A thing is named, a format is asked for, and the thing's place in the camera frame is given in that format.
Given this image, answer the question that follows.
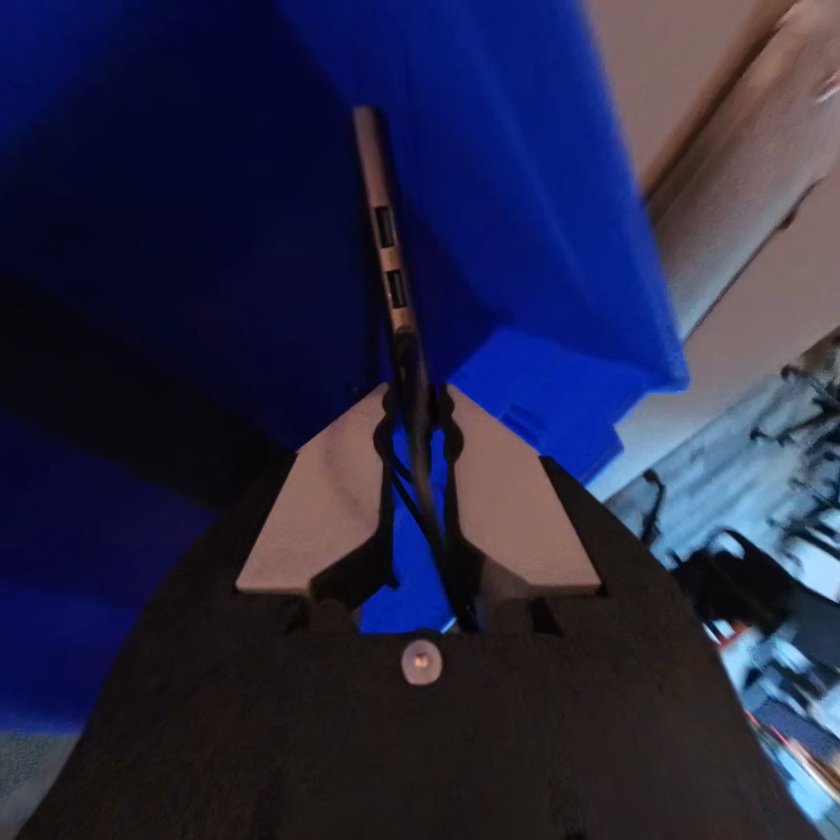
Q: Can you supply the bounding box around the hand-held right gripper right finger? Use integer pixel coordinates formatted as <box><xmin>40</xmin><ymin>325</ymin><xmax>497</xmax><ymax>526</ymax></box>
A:
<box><xmin>438</xmin><ymin>384</ymin><xmax>602</xmax><ymax>601</ymax></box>

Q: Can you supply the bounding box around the dark grey usb hub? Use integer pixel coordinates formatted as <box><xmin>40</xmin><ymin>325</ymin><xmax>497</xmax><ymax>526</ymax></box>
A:
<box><xmin>352</xmin><ymin>105</ymin><xmax>460</xmax><ymax>592</ymax></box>

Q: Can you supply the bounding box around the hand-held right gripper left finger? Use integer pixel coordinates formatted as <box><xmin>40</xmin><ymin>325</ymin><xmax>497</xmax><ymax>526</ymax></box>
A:
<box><xmin>234</xmin><ymin>384</ymin><xmax>401</xmax><ymax>608</ymax></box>

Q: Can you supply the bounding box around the translucent plastic bin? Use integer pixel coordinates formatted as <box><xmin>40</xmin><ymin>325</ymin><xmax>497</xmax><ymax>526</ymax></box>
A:
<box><xmin>0</xmin><ymin>0</ymin><xmax>690</xmax><ymax>729</ymax></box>

